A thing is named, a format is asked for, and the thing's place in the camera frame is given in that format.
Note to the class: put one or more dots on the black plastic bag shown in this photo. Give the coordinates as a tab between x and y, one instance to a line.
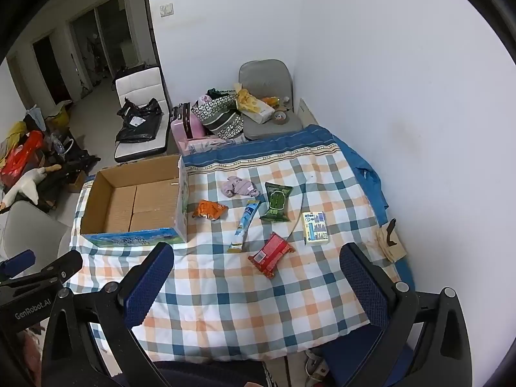
140	124

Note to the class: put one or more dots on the white goose plush toy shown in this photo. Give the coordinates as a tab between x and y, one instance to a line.
26	186

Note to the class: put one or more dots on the purple socks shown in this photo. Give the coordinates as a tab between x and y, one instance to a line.
235	185

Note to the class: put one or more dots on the white leather chair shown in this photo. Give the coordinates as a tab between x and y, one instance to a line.
140	87

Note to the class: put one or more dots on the grey cushioned chair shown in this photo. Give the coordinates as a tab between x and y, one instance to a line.
269	80

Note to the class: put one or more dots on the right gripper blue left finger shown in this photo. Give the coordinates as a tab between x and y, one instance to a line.
71	356

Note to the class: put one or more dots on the green snack packet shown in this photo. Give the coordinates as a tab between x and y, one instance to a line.
278	197

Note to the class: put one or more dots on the pink suitcase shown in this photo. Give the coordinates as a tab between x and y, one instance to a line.
186	127

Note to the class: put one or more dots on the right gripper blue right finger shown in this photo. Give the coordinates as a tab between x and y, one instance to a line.
427	331

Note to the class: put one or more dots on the open cardboard box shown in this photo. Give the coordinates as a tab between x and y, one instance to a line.
136	204

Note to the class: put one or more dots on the blue long tube packet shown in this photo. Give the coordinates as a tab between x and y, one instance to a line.
245	222

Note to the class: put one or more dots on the grey chair near table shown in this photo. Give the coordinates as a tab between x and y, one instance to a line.
28	228

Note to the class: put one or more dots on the beige paper bag with clip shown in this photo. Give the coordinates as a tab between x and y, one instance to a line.
390	243

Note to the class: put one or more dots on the red plastic bag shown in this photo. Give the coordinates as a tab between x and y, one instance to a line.
22	159

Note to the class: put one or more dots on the yellow printed snack box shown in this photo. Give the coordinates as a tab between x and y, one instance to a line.
255	109

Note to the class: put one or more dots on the plaid checkered tablecloth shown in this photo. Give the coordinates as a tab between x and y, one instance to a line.
187	324

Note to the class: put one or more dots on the red snack packet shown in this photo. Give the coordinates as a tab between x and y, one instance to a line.
266	259

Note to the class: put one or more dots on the white wall switch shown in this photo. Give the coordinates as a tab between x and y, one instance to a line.
166	10

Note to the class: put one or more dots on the floral pink storage box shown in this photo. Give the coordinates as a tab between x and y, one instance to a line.
203	144

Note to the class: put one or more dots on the patterned woven tote bag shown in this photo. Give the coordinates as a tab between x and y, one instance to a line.
220	116

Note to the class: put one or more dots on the orange snack packet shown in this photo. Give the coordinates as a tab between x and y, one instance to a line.
209	210

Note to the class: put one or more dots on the tape roll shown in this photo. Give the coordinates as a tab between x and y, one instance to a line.
280	117

